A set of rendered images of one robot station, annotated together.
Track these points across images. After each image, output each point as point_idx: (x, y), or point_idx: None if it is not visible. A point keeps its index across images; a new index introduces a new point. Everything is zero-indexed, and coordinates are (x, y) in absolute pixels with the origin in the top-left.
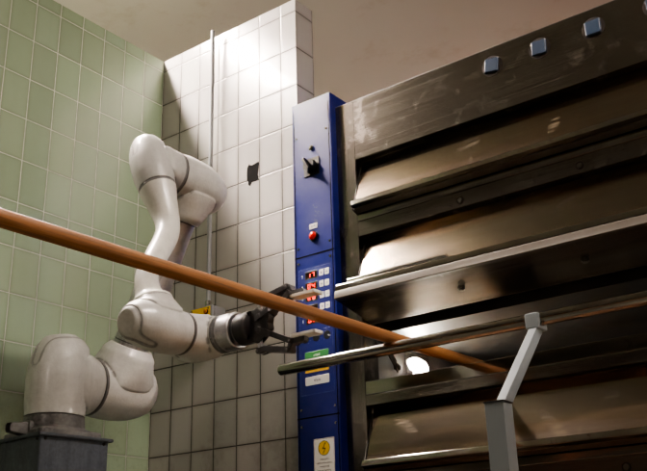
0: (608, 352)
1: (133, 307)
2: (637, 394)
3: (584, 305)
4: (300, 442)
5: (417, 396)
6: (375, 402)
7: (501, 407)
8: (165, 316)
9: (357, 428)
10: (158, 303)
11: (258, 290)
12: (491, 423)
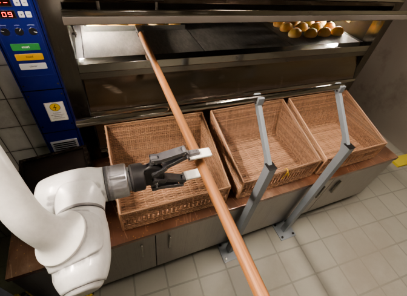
0: (228, 60)
1: (92, 284)
2: (231, 77)
3: (283, 95)
4: (30, 105)
5: (121, 75)
6: (88, 77)
7: (275, 171)
8: (109, 248)
9: (76, 91)
10: (100, 249)
11: (231, 215)
12: (269, 175)
